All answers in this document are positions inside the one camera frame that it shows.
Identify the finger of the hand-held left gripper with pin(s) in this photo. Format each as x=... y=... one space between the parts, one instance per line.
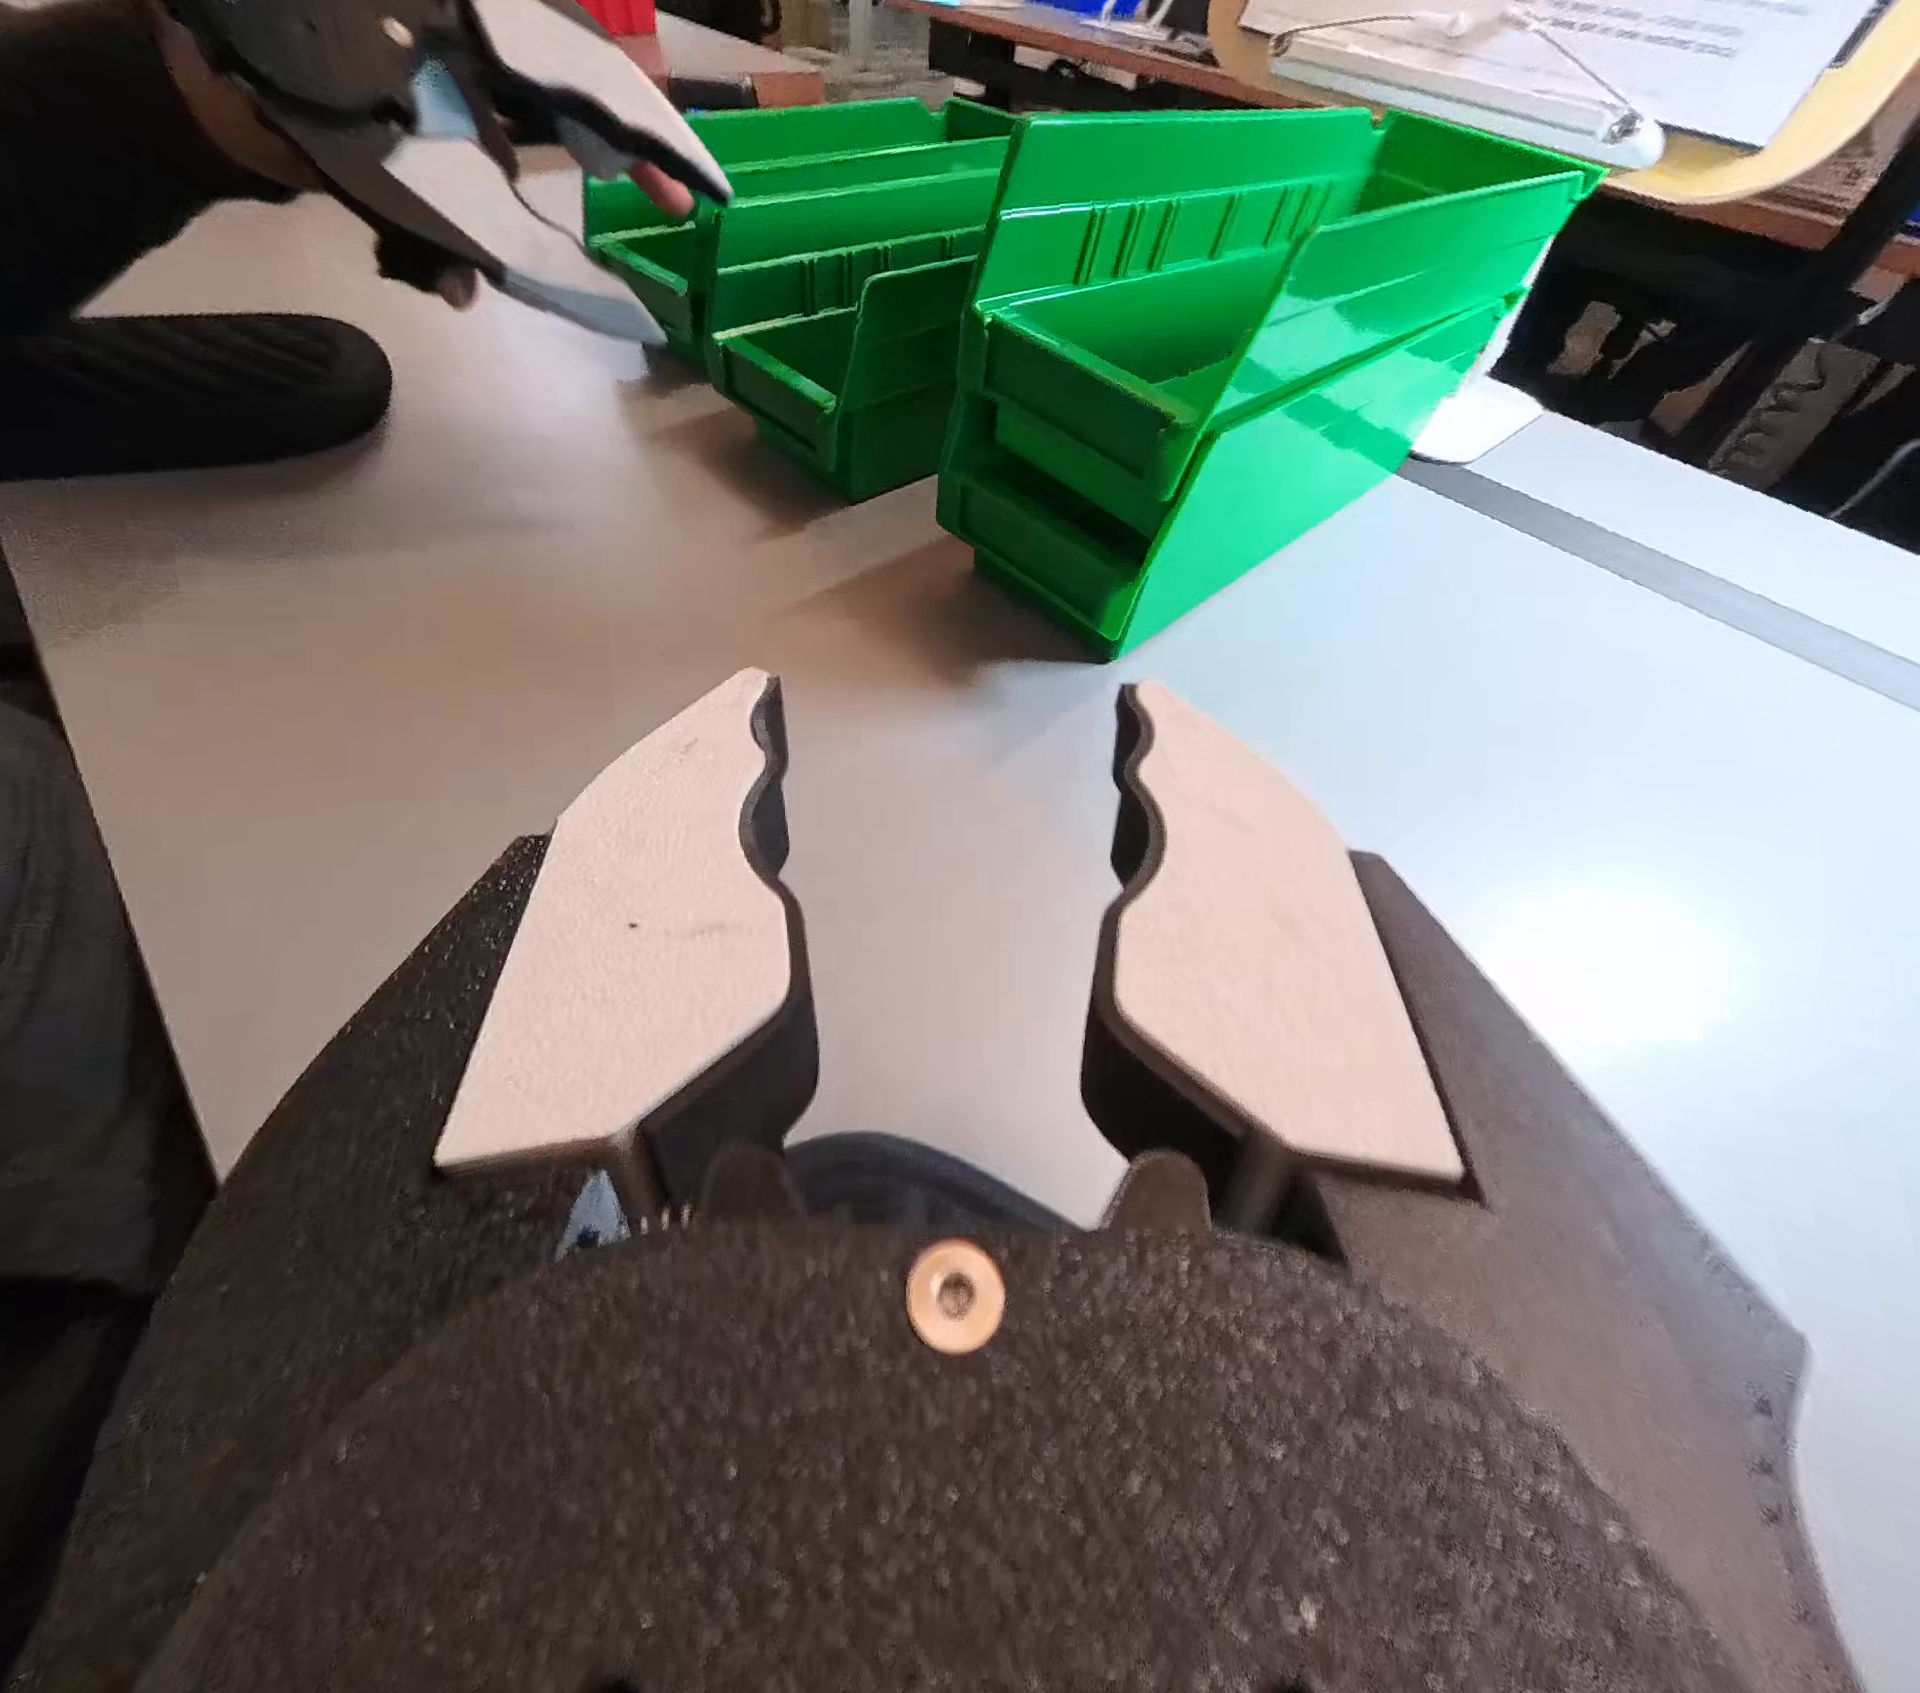
x=570 y=67
x=480 y=217

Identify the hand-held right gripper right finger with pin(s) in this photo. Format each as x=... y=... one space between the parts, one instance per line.
x=1274 y=972

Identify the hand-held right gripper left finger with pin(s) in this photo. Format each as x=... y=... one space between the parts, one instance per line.
x=630 y=958

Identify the white desk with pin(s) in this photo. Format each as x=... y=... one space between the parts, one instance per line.
x=1651 y=899

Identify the person's left hand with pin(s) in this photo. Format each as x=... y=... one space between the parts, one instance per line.
x=224 y=111

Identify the black chair armrest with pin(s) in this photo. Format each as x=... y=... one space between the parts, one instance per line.
x=180 y=396

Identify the long wooden table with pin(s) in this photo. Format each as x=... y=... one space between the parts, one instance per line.
x=974 y=13

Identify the person's leg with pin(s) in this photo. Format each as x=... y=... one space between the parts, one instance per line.
x=74 y=972

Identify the white board stand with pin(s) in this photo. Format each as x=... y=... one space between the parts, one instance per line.
x=1478 y=427

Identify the white sheet holder bar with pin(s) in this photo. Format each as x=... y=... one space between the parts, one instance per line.
x=1471 y=111

